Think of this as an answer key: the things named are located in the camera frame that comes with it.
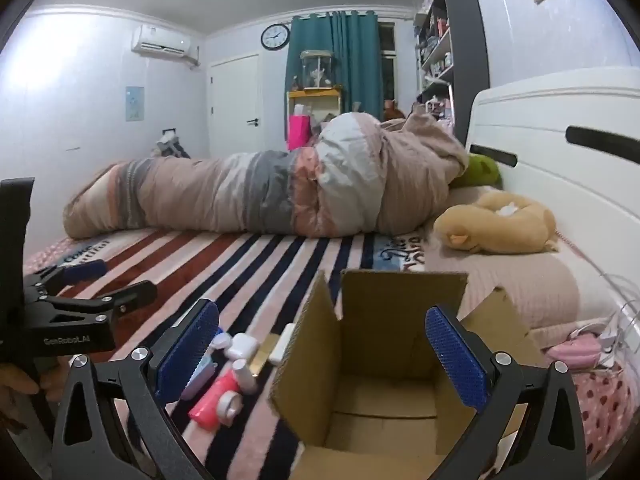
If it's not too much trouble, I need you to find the small gold box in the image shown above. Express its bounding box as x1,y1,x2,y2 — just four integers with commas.
249,334,281,377

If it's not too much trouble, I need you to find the white air conditioner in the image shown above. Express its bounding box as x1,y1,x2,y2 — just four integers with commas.
131,25,201,67

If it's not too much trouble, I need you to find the white tape roll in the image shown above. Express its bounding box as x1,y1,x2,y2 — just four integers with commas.
217,391,244,427

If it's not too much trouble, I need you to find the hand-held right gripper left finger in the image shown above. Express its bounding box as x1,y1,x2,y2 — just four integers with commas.
51,298,221,480

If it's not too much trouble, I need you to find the pink ribbed pillow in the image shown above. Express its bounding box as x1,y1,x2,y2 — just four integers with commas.
425,185,601,333

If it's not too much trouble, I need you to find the black bookshelf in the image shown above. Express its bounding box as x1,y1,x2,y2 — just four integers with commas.
413,0,490,146

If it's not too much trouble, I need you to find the tan plush toy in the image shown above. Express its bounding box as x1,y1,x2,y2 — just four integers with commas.
433,192,561,255

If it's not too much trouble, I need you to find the small blue wall poster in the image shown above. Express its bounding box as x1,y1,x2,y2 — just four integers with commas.
125,86,146,122

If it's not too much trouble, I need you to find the teal curtain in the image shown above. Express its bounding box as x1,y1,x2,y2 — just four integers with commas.
284,11,386,121

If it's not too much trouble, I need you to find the yellow cabinet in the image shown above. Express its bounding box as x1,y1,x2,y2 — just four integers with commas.
286,87,345,126

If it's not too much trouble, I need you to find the light blue plastic case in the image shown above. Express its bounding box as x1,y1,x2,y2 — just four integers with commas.
180,359,216,401

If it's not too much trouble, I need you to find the white door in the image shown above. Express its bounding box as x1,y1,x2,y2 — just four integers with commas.
207,54,261,158

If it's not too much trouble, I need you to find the pink plastic bottle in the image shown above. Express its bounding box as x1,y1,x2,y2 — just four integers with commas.
188,367,241,430

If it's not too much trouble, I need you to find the white bed headboard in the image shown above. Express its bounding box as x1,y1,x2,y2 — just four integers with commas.
465,67,640,321

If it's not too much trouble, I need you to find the person's left hand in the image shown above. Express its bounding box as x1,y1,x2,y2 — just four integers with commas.
0,364,63,432

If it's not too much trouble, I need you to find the small white bottle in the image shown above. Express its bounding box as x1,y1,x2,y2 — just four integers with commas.
231,358,258,393

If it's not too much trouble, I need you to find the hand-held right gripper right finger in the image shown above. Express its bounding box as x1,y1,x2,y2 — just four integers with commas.
425,306,587,480

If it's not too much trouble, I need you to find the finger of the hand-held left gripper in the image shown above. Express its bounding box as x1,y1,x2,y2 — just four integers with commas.
26,258,108,294
34,280,158,323

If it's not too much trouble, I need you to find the green plush toy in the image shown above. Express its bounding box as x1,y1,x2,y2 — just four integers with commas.
452,154,503,190

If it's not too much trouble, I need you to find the brown cardboard box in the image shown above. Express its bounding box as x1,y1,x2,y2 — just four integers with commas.
269,269,546,480

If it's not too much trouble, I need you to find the pink gift bag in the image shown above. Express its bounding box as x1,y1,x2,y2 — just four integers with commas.
288,115,311,151

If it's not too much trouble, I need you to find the window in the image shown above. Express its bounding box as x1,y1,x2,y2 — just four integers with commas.
378,20,397,102

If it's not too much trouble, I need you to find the glass display case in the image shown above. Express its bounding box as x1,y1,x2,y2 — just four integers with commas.
300,50,336,92

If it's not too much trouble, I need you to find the white bar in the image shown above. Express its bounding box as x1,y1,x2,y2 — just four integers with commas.
269,323,297,365

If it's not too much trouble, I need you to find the white charging cable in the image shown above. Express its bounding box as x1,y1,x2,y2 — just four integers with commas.
565,245,640,376

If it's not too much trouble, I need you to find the striped plush blanket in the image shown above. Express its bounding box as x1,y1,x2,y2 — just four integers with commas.
22,227,431,480

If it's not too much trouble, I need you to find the pink grey striped quilt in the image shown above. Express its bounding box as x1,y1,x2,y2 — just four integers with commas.
64,110,471,241

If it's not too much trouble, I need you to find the pink polka dot cloth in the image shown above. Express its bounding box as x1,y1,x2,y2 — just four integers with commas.
545,357,627,467

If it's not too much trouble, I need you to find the black wall clock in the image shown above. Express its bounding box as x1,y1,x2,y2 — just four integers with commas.
260,23,291,51

